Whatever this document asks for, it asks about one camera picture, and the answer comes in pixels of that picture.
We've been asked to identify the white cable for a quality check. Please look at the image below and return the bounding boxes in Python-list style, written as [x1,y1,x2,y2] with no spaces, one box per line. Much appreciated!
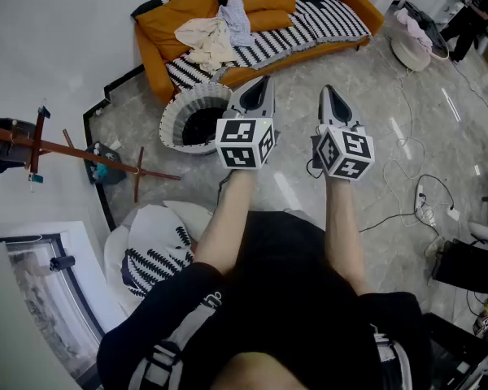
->
[381,34,436,227]

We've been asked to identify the black box with white print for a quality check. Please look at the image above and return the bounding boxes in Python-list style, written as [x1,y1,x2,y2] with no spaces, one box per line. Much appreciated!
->
[84,141,127,185]

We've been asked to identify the person's black shirt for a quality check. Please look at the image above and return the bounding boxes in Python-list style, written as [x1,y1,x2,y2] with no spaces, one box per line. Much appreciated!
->
[96,211,434,390]

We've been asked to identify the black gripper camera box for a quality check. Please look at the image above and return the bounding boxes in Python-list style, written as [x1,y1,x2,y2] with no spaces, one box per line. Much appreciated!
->
[308,134,322,169]

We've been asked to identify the person's left forearm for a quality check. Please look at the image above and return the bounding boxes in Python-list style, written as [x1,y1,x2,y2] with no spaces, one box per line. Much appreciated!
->
[193,168,257,275]

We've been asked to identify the black plastic crate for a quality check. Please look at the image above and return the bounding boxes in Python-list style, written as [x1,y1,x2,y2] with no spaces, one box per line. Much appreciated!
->
[422,313,488,390]

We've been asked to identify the cream garment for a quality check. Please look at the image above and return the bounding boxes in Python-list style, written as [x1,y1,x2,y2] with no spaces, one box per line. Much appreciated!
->
[173,16,239,75]

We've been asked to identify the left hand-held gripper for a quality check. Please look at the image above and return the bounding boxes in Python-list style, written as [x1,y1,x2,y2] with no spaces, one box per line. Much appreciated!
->
[214,75,277,171]

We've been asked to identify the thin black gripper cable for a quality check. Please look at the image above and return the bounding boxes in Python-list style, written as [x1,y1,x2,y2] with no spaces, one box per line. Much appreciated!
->
[217,171,233,202]
[306,158,325,180]

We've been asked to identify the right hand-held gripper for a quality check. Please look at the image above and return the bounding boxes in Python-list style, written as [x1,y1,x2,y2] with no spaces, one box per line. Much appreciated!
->
[315,84,376,182]

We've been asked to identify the striped armchair throw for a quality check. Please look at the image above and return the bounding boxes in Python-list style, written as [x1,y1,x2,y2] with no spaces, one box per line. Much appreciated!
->
[120,225,196,300]

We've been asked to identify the dark grey garment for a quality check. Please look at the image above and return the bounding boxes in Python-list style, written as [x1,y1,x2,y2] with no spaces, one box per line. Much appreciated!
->
[404,1,448,52]

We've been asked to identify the black bag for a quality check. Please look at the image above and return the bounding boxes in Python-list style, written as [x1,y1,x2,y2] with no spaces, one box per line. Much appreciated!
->
[0,115,37,174]

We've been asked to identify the light blue patterned garment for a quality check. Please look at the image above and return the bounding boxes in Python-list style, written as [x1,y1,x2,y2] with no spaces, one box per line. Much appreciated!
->
[216,0,255,48]

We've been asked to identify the black case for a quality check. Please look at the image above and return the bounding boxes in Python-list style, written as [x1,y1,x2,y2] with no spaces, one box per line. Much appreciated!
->
[432,237,488,294]

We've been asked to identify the black white striped sofa throw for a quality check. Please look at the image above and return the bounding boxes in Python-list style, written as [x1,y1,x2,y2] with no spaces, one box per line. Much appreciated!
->
[158,0,373,93]

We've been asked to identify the person's right forearm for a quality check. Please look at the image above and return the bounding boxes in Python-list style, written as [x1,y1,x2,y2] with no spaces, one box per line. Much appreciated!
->
[324,176,371,296]

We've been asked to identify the wooden coat rack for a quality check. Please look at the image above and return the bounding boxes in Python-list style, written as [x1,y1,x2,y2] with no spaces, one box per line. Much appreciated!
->
[0,106,182,205]

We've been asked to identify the orange sofa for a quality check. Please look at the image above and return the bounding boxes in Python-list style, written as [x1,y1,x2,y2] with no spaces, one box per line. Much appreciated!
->
[130,0,386,105]

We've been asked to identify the black cylinder knob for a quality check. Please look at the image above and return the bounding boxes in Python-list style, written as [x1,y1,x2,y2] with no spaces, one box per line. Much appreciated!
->
[49,254,76,272]

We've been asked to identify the black floor cable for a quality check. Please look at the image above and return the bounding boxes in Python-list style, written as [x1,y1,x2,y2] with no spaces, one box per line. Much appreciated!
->
[357,173,456,235]

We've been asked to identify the white woven laundry basket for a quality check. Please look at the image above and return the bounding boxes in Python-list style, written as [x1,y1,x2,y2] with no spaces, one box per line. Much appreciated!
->
[159,82,233,156]

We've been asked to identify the person's light jeans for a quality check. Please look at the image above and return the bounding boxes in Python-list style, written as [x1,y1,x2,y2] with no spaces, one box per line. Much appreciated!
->
[283,208,326,231]

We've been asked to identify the round white basket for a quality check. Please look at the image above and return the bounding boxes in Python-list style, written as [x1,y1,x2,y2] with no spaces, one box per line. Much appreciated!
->
[390,26,451,72]

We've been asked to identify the white armchair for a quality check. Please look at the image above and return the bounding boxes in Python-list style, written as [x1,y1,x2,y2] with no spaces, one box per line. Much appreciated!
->
[103,200,215,316]

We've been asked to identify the pink garment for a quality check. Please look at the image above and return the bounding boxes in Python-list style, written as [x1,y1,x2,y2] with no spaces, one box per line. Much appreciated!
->
[394,7,434,50]

